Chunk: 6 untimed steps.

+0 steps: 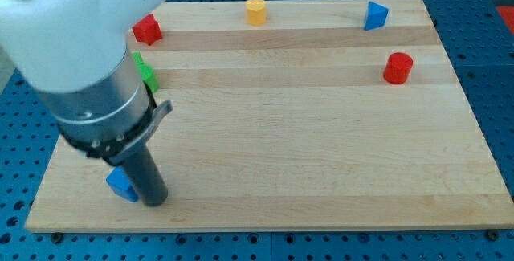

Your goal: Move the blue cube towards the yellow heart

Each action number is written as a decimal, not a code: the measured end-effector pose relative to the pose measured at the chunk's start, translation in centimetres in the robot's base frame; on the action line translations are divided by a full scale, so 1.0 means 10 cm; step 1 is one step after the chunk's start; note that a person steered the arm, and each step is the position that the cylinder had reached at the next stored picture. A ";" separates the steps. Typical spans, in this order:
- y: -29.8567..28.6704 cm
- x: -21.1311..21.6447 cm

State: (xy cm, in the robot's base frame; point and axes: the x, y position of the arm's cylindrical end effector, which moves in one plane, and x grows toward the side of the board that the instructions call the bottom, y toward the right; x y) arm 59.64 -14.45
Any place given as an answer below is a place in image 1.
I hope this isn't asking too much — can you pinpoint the green block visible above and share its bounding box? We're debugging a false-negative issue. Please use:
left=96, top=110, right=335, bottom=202
left=132, top=51, right=159, bottom=93

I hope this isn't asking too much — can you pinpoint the red star block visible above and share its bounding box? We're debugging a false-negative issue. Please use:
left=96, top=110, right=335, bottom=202
left=132, top=14, right=163, bottom=46

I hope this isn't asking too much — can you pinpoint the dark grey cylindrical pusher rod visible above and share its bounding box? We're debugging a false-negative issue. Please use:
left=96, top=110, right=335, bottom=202
left=120, top=146, right=169, bottom=206

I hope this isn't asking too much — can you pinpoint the yellow hexagon block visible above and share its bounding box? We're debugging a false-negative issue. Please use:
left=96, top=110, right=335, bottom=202
left=245, top=0, right=267, bottom=26

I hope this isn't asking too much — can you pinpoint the blue triangle block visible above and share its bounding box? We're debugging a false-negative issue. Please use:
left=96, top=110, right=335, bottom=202
left=364, top=2, right=389, bottom=31

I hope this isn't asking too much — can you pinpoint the wooden board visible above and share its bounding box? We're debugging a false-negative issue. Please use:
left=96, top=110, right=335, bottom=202
left=26, top=0, right=513, bottom=233

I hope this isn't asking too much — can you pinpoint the blue cube block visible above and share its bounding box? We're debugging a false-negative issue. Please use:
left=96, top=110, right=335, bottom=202
left=106, top=167, right=139, bottom=202

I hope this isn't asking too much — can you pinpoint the silver flange with black clamp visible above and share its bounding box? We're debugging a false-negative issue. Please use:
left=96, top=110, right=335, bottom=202
left=37, top=52, right=173, bottom=166

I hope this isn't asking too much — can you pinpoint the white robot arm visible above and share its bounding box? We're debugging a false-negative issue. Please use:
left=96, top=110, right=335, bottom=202
left=1, top=0, right=173, bottom=206

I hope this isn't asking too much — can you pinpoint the red cylinder block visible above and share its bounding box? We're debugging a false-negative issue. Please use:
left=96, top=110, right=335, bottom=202
left=383, top=52, right=414, bottom=84

